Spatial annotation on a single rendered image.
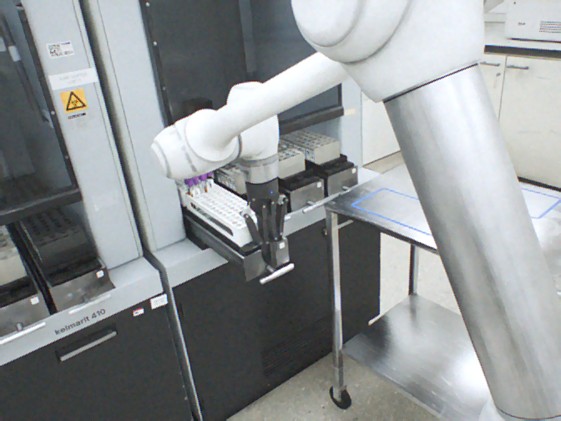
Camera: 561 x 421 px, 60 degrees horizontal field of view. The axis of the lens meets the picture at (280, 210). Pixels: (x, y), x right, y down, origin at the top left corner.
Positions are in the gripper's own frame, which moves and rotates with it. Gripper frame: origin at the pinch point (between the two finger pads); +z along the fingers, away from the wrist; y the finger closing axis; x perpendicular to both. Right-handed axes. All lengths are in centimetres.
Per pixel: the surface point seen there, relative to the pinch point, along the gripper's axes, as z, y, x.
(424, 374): 52, -38, 19
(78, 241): -6.5, 36.8, -30.0
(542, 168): 63, -229, -45
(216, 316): 29.4, 7.6, -23.0
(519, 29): -16, -230, -71
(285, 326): 48, -17, -23
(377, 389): 80, -41, -4
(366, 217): -1.9, -26.4, 6.8
